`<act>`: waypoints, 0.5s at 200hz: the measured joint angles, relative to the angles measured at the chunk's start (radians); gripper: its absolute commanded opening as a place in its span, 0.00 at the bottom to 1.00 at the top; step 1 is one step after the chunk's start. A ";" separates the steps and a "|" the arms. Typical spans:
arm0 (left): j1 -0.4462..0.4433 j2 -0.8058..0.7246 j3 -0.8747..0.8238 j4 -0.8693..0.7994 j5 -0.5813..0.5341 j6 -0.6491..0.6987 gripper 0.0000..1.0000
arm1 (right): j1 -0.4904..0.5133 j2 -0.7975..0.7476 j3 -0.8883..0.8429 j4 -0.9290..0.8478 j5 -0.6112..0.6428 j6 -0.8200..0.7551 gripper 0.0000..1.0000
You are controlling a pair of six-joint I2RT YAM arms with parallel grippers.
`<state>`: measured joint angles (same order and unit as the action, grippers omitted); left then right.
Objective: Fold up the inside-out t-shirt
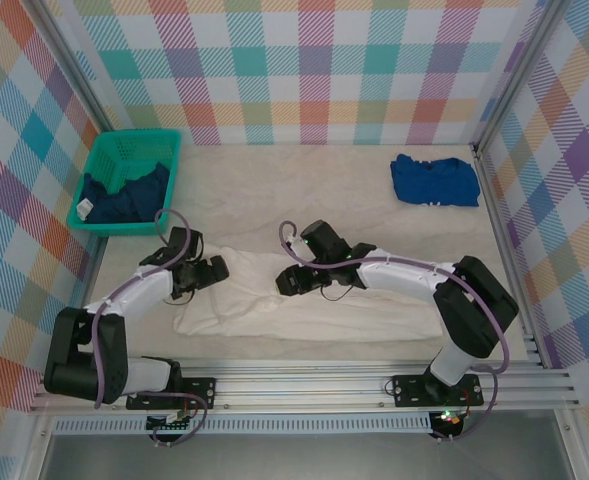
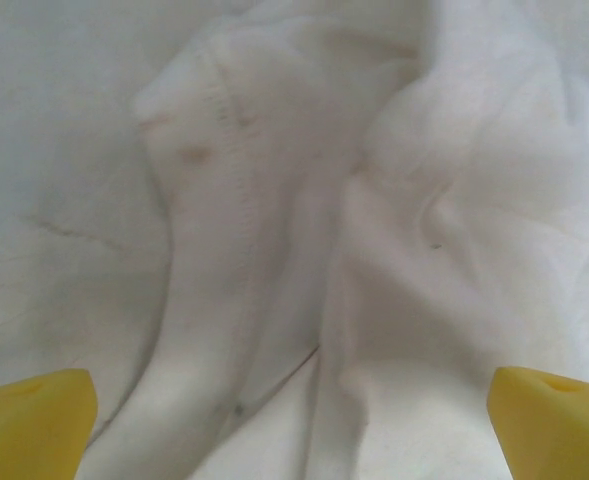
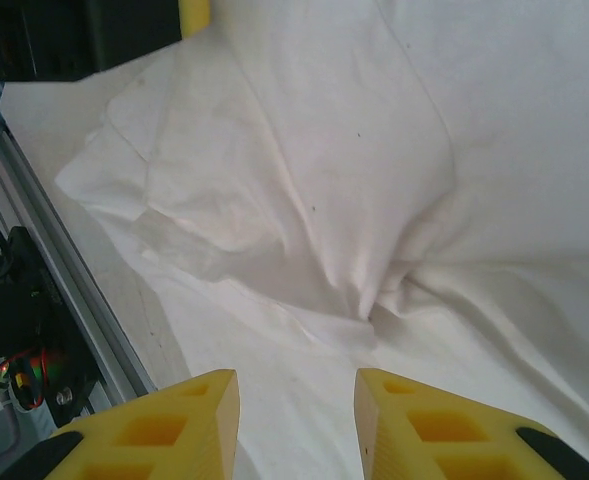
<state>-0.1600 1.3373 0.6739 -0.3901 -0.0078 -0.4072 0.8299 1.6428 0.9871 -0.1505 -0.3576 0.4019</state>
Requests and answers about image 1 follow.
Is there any white t-shirt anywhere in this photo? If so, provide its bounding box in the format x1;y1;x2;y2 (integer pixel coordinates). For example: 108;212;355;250
172;244;445;344

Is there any teal plastic basket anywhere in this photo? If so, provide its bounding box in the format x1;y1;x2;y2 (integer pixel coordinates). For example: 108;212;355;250
67;128;183;238

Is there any folded blue t-shirt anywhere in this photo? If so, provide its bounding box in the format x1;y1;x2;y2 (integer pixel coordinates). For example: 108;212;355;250
389;153;481;208

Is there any dark blue garment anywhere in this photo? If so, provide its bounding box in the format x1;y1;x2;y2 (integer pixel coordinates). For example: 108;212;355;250
76;162;171;225

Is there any small black controller board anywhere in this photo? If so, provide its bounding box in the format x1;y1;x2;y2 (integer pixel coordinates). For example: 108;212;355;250
431;408;464;440
146;409;195;446

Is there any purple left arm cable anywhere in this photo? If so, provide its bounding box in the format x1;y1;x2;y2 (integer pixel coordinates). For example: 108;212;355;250
93;208;210;449

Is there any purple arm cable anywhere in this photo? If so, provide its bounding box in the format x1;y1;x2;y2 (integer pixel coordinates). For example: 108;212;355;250
93;208;210;449
277;220;513;444

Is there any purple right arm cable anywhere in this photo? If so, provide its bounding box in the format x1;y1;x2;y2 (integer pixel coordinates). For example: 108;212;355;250
277;220;513;444

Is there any aluminium side rail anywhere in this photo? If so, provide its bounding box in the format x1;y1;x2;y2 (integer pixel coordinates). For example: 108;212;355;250
471;143;550;366
61;232;110;321

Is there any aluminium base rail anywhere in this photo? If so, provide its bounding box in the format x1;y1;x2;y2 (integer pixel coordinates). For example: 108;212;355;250
28;357;583;414

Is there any white slotted cable duct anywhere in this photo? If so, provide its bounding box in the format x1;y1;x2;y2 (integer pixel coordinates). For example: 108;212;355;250
53;412;433;435

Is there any aluminium frame post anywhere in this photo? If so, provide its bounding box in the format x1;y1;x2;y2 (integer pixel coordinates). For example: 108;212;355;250
471;0;575;151
32;0;125;151

